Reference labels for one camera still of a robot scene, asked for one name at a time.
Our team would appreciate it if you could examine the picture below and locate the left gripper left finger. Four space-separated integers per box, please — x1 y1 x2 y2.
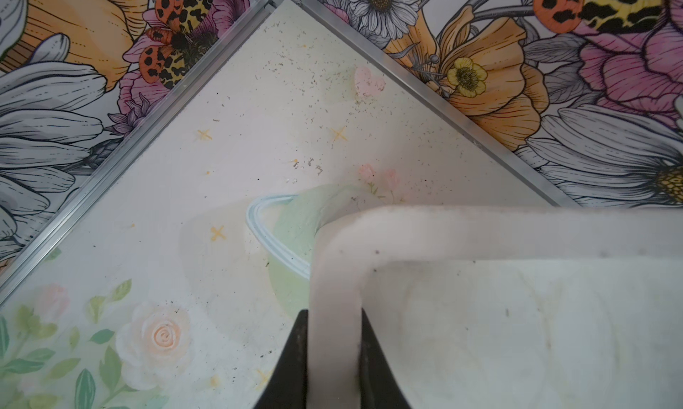
254 309 309 409

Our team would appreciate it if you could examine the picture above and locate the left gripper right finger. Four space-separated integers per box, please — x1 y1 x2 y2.
359 310 411 409

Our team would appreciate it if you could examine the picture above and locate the white plastic drawer unit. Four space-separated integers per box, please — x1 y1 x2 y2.
308 206 682 408

